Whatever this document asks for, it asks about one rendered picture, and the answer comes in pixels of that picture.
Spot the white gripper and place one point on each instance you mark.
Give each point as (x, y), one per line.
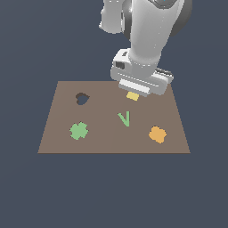
(139, 77)

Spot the yellow block piece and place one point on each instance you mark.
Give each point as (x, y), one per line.
(132, 96)

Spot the brown slot board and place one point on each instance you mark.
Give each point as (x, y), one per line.
(112, 130)

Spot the green letter V piece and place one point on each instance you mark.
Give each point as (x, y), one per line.
(126, 119)

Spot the orange blob shape piece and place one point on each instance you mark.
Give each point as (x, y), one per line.
(157, 134)

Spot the green clover shape piece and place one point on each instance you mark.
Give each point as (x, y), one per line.
(79, 131)

